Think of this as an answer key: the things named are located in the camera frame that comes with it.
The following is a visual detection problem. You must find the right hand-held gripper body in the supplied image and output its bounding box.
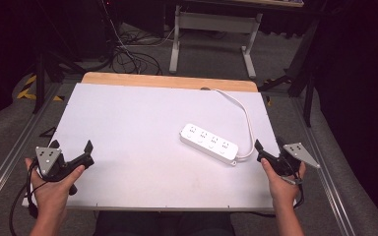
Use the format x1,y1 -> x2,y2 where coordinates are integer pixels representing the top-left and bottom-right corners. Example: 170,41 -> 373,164
265,142 -> 322,178

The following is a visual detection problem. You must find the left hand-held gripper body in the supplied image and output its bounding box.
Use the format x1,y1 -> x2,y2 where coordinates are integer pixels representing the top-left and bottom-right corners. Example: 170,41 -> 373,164
34,146 -> 80,197

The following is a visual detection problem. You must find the person's left hand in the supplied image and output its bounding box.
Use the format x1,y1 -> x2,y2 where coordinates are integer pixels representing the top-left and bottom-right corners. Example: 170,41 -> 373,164
25,157 -> 87,220

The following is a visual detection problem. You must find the person's right hand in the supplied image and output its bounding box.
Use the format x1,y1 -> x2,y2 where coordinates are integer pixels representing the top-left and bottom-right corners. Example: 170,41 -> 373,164
260,157 -> 307,212

